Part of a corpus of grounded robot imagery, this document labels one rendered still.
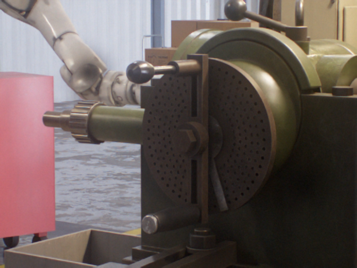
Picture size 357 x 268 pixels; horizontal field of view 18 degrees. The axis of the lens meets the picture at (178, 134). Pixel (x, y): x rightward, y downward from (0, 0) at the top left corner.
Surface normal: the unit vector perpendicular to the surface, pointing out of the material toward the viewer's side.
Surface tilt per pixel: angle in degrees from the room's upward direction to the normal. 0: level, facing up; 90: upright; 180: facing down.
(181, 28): 90
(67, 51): 57
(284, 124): 86
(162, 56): 90
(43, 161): 90
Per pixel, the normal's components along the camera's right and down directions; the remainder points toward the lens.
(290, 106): 0.72, -0.25
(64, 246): 0.81, 0.07
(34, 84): 0.58, 0.10
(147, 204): -0.59, 0.10
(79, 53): -0.45, -0.51
